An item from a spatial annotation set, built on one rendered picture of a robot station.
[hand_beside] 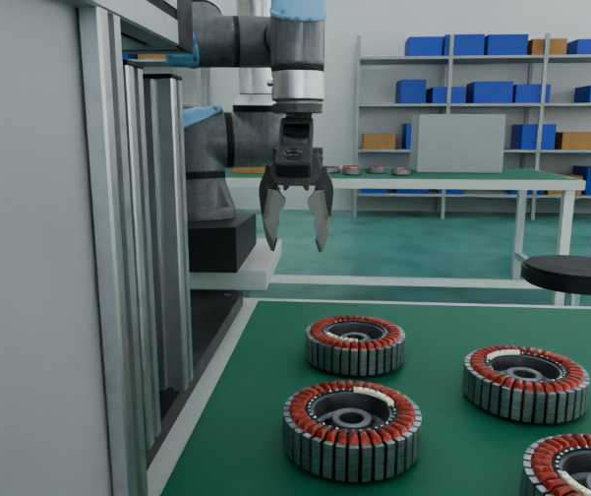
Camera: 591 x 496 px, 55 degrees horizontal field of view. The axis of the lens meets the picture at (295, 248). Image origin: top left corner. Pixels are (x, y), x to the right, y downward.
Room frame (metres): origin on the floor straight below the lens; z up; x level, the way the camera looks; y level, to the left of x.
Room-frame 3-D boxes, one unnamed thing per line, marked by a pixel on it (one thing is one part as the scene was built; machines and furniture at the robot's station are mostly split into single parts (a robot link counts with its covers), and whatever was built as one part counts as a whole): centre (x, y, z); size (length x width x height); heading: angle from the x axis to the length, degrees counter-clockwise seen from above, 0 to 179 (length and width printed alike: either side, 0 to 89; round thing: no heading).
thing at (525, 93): (6.66, -2.62, 1.38); 0.42 x 0.36 x 0.20; 173
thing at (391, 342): (0.62, -0.07, 0.77); 0.11 x 0.11 x 0.04
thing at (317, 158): (0.85, 0.00, 0.98); 0.09 x 0.08 x 0.12; 175
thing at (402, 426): (0.43, -0.05, 0.77); 0.11 x 0.11 x 0.04
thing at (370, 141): (6.81, -0.98, 0.87); 0.40 x 0.36 x 0.17; 175
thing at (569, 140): (6.62, -3.19, 0.87); 0.42 x 0.40 x 0.19; 84
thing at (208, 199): (1.22, 0.20, 0.87); 0.15 x 0.15 x 0.10
